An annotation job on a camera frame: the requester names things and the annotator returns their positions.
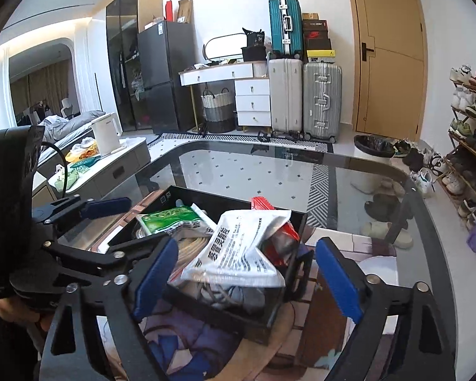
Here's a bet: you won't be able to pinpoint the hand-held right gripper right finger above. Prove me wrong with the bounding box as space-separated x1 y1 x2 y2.
316 237 458 381

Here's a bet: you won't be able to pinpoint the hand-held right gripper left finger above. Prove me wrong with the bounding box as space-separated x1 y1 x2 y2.
39 236 180 381

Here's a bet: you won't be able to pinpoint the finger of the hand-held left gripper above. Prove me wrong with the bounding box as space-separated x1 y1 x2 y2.
43 233 171 277
32 196 133 228

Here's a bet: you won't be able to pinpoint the green packet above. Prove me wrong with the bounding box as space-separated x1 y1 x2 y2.
137 203 215 243

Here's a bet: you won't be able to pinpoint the red and white packet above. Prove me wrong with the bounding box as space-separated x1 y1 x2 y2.
251 196 302 267

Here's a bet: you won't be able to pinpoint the white medicine packet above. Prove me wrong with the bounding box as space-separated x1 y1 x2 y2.
180 208 292 289

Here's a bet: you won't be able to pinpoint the black cardboard box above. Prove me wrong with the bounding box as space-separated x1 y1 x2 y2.
103 184 314 344

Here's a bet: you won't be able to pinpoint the person's left hand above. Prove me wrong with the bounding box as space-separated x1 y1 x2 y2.
0 297 51 333

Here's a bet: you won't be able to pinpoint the white low cabinet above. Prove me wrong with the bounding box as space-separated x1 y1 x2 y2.
32 135 151 207

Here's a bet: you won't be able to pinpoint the pile of snack packets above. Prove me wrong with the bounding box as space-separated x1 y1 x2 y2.
53 137 102 191

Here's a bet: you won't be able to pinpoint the white electric kettle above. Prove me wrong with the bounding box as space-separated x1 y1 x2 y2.
91 113 123 156

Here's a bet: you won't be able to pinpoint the printed table mat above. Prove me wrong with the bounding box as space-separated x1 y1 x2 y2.
99 226 401 381

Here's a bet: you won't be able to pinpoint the dark slipper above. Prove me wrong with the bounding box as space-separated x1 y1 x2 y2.
365 194 401 221

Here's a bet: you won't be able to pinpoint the bed with grey bedding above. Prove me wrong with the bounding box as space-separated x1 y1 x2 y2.
36 110 106 144

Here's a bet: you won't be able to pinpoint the brown curtains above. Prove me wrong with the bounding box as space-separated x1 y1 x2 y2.
10 61 74 116

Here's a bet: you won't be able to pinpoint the trash bin black liner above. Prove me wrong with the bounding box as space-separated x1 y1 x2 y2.
354 135 397 183

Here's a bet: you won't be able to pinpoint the group of shoes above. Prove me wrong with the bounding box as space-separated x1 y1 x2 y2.
393 139 447 197

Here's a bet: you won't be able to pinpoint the woven laundry basket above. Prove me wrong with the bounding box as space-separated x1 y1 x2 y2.
200 87 236 133

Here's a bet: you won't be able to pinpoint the black refrigerator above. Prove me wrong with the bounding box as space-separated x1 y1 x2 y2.
137 21 201 133

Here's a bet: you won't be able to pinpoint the dark glass wardrobe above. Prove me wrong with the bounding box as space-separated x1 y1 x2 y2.
105 0 163 131

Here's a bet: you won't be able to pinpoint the white vanity desk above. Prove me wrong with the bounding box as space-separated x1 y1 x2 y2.
178 61 268 86

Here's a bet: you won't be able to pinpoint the silver suitcase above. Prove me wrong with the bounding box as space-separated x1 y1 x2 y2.
302 61 344 144

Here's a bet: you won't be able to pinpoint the white drawer cabinet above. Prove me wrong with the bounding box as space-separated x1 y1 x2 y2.
235 77 272 128

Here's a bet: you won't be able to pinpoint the white suitcase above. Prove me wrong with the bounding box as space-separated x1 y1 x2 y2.
268 57 305 136

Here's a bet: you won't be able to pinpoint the shoe rack with shoes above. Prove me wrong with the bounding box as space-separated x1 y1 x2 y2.
440 65 476 231

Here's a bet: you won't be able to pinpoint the oval mirror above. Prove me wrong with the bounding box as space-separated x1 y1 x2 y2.
203 32 248 62

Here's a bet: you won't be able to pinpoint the brown cardboard box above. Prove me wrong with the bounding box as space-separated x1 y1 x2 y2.
177 0 194 24

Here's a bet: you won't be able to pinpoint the black bag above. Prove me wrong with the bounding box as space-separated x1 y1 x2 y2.
241 28 268 62

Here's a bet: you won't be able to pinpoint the wooden door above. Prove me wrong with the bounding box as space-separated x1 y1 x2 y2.
344 0 428 141

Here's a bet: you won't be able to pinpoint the stack of shoe boxes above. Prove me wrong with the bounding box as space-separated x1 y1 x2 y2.
301 12 336 63

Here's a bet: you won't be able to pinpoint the teal suitcase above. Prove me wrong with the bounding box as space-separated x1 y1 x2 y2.
268 0 304 59

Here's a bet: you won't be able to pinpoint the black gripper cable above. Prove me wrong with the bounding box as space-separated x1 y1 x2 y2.
42 142 70 200

